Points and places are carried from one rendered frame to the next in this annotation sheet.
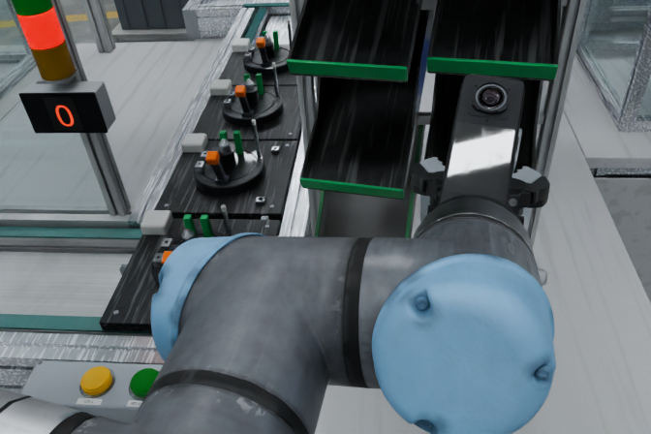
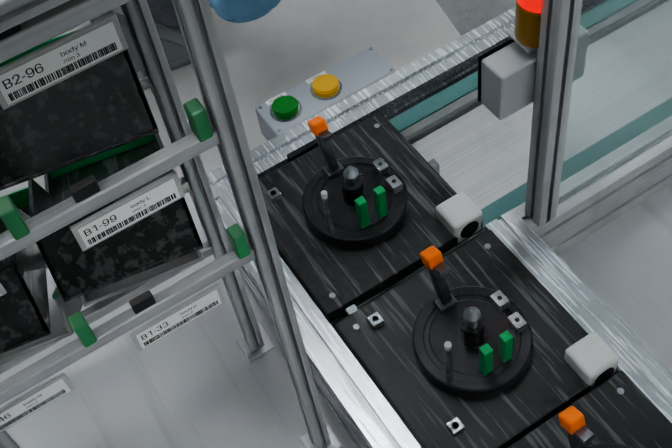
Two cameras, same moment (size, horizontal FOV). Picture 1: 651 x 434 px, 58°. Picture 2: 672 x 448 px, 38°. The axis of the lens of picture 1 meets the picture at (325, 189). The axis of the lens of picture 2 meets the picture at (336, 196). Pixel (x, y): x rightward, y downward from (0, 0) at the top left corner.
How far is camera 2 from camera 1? 1.41 m
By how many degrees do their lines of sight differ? 85
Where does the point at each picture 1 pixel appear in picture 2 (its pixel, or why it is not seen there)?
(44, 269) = not seen: hidden behind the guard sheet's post
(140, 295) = (374, 149)
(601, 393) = not seen: outside the picture
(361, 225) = not seen: hidden behind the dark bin
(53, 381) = (362, 69)
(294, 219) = (321, 342)
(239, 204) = (399, 303)
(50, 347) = (404, 84)
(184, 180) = (517, 293)
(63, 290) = (497, 141)
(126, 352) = (332, 116)
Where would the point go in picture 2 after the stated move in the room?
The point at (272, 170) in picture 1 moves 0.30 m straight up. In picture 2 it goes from (421, 389) to (408, 244)
